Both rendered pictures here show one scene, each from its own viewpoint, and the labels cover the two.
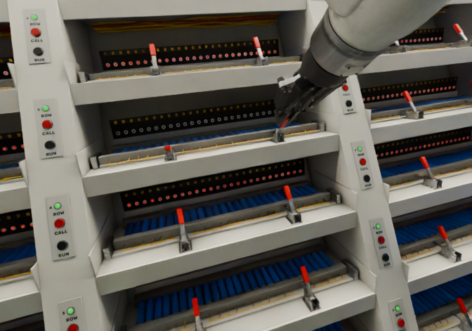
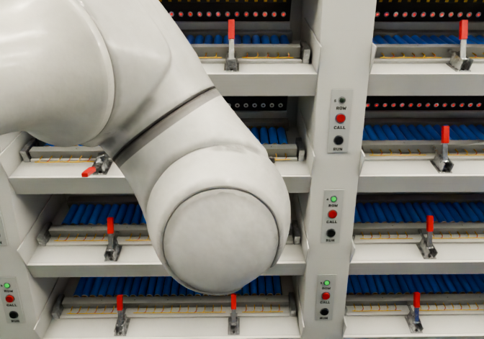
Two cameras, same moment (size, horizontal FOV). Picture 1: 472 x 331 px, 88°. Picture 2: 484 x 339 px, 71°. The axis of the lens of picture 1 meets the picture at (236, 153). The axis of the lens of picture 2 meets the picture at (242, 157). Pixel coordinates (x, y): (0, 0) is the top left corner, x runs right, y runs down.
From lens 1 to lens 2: 0.39 m
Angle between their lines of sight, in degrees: 24
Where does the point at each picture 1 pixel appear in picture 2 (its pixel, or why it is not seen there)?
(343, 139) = (315, 183)
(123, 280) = (51, 271)
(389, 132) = (387, 183)
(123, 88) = not seen: hidden behind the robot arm
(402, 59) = (455, 82)
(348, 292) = (275, 327)
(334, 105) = (317, 139)
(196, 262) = (119, 271)
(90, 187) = (17, 186)
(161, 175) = (88, 186)
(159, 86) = not seen: hidden behind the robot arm
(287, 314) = (206, 330)
